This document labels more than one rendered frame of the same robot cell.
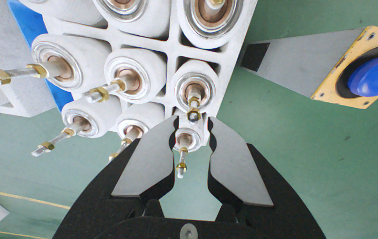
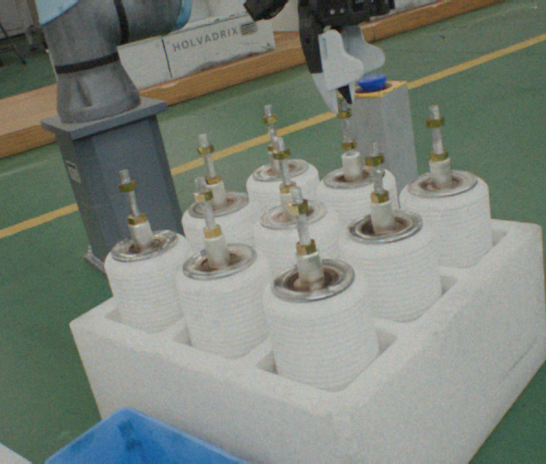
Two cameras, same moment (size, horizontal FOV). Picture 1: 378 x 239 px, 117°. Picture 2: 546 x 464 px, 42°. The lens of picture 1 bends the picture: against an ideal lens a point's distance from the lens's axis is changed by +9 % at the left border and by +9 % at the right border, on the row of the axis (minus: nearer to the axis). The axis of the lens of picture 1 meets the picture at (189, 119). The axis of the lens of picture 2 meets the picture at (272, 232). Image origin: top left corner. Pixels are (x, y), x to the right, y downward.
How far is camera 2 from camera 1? 87 cm
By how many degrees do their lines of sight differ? 90
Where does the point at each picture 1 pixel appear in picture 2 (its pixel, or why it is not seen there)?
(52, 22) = (154, 340)
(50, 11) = (180, 249)
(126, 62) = (273, 211)
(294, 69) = (369, 131)
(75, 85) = (250, 255)
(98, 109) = not seen: hidden behind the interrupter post
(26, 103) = not seen: outside the picture
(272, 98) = not seen: hidden behind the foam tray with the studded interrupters
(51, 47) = (200, 255)
